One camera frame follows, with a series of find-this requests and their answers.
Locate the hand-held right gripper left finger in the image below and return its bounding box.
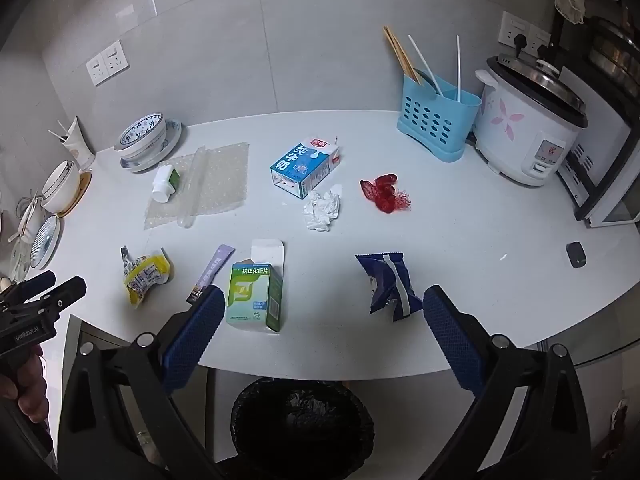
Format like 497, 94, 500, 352
57, 285, 226, 480

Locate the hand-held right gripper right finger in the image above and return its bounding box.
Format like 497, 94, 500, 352
422, 285, 593, 480

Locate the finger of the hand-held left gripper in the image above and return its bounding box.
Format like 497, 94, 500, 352
11, 270, 57, 306
30, 276, 87, 331

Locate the green white medicine box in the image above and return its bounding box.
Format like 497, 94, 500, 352
225, 240, 286, 333

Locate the purple sachet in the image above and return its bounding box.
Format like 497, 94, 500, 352
186, 244, 236, 306

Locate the yellow snack wrapper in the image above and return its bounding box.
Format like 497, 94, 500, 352
120, 246, 172, 307

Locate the dark blue snack packet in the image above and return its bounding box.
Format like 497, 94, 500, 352
355, 251, 425, 323

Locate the black bagged trash bin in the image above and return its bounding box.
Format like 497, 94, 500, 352
230, 377, 376, 480

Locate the white green bottle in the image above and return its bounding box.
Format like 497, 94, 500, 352
152, 164, 181, 204

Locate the clear bubble wrap sheet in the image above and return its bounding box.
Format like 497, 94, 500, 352
143, 142, 250, 231

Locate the red mesh net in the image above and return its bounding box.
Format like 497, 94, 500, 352
359, 173, 412, 215

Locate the white tissue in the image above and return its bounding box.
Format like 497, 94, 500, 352
301, 185, 343, 233

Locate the blue white milk carton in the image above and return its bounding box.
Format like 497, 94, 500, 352
270, 136, 342, 199

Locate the person's left hand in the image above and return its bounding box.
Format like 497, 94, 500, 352
14, 346, 49, 415

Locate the white bowl with dark rim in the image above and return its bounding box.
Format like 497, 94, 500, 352
40, 160, 83, 213

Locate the wooden coaster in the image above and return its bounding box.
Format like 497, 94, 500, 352
56, 171, 92, 218

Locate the white cup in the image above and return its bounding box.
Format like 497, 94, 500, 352
61, 115, 97, 171

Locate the blue white patterned bowl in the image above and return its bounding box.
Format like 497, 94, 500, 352
114, 112, 168, 161

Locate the blue white bowl and plate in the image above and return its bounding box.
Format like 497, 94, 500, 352
120, 119, 183, 173

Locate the light blue utensil holder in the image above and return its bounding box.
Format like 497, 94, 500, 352
396, 67, 482, 162

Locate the white flowered rice cooker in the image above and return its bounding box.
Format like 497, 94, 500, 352
472, 55, 590, 187

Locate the white black microwave oven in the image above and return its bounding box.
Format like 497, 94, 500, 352
555, 67, 640, 228

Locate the stainless steel pot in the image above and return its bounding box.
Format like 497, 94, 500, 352
585, 15, 640, 101

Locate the white wall socket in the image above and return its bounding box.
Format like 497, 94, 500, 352
498, 11, 530, 43
527, 25, 552, 53
86, 55, 108, 86
102, 40, 128, 77

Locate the slanted white utensil handle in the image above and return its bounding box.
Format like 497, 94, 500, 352
407, 35, 443, 96

